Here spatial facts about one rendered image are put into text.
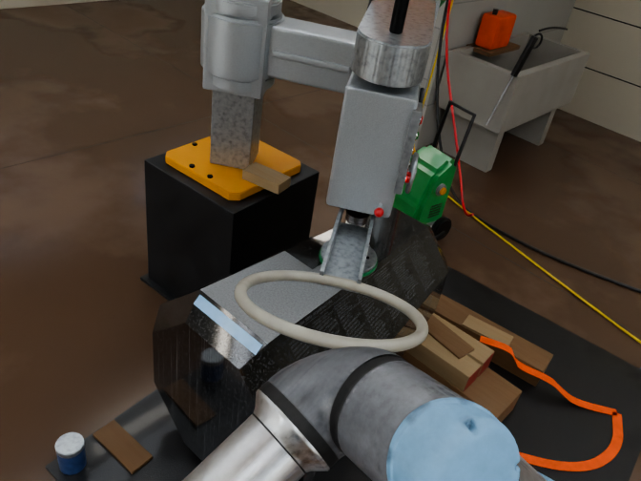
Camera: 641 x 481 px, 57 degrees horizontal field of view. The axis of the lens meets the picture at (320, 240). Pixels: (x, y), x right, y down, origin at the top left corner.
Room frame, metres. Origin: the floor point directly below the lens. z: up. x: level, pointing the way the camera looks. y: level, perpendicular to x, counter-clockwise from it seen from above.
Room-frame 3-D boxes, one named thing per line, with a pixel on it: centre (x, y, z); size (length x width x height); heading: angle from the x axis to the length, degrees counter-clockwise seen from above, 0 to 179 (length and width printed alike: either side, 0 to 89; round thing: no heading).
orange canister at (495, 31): (5.03, -1.14, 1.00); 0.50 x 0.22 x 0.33; 141
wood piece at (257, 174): (2.34, 0.29, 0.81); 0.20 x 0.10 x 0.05; 65
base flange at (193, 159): (2.52, 0.47, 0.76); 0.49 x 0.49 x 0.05; 57
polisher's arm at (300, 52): (2.49, 0.28, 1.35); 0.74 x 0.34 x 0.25; 83
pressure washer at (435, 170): (3.37, -0.60, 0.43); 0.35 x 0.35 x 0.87; 42
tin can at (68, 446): (1.29, 0.79, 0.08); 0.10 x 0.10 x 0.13
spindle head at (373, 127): (1.86, -0.12, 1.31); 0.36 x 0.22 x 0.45; 175
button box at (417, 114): (1.70, -0.22, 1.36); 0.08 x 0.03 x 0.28; 175
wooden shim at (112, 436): (1.40, 0.64, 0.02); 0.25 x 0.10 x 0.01; 57
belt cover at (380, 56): (2.13, -0.14, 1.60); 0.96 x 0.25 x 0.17; 175
